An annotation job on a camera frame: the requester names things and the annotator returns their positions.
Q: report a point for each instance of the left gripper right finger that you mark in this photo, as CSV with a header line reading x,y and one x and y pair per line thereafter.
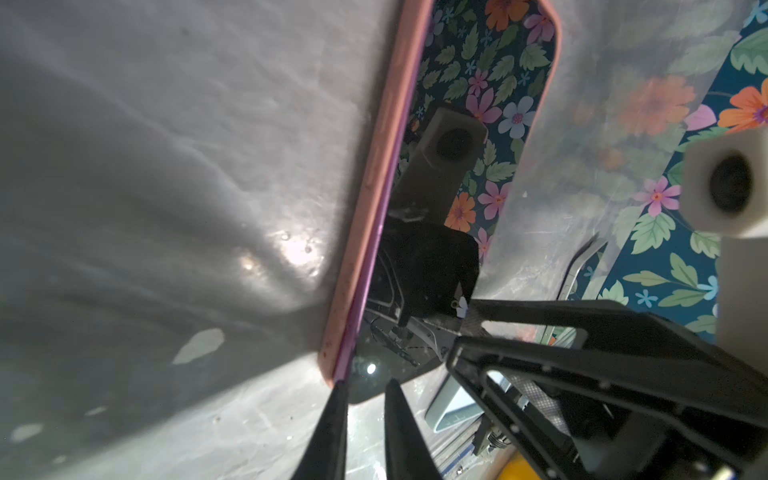
x,y
406,454

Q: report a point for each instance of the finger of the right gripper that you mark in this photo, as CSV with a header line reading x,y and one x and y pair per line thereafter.
x,y
642,398

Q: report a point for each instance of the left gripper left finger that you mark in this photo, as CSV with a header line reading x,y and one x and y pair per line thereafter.
x,y
325,455

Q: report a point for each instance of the pink phone case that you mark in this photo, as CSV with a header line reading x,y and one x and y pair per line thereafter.
x,y
484,61

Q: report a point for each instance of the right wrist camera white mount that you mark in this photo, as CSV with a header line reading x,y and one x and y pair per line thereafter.
x,y
724,192

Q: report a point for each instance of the black smartphone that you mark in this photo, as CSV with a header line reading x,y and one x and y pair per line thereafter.
x,y
571,337
422,270

